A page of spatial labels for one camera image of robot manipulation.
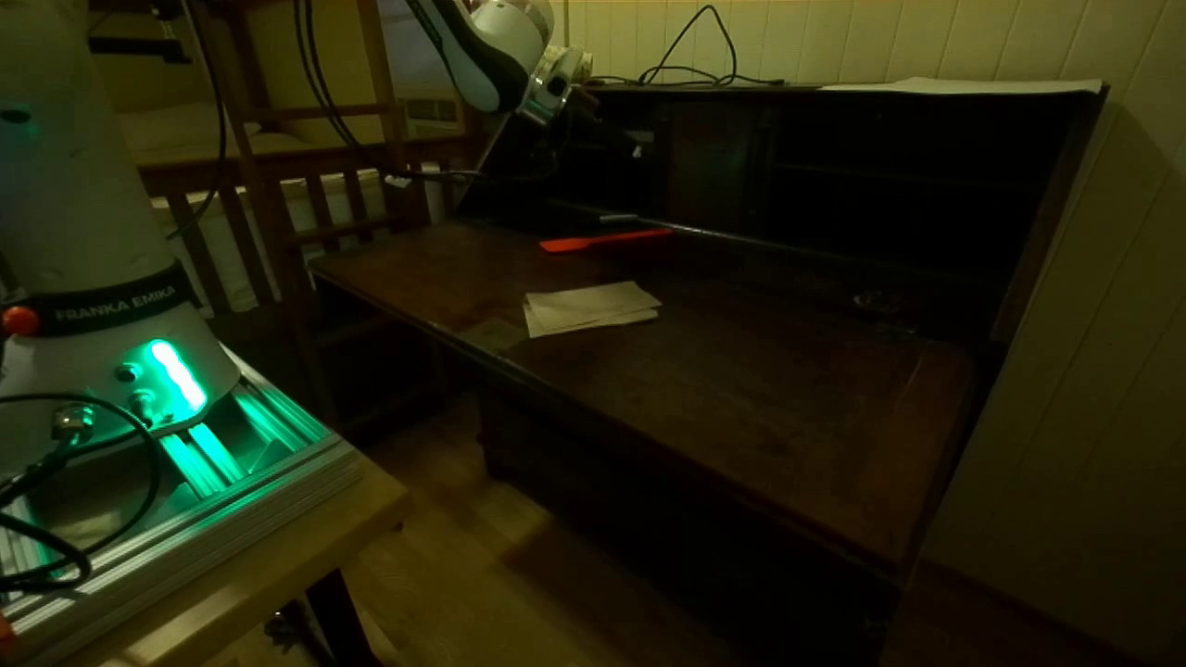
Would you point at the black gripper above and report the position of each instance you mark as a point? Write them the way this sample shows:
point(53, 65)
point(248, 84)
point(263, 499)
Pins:
point(582, 130)

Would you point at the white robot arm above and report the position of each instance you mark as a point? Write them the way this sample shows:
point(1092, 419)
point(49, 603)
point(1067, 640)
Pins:
point(100, 301)

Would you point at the white paper sheet on cabinet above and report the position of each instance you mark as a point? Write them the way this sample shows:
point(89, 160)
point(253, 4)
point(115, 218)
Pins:
point(968, 87)

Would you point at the orange plastic spatula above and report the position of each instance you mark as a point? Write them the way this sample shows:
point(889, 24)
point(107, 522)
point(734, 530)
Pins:
point(599, 241)

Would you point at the dark wooden secretary desk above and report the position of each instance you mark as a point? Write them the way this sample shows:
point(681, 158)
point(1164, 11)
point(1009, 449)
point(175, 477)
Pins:
point(835, 301)

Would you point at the wooden slatted chair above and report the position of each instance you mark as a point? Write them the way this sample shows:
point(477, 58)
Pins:
point(314, 158)

